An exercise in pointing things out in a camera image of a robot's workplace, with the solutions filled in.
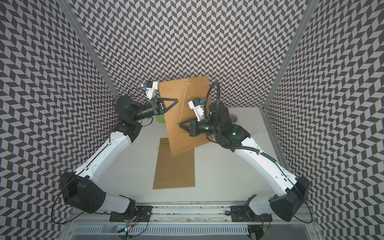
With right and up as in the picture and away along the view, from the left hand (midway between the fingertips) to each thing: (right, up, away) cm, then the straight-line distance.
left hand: (178, 103), depth 61 cm
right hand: (+1, -11, +2) cm, 11 cm away
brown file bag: (-4, -37, +26) cm, 46 cm away
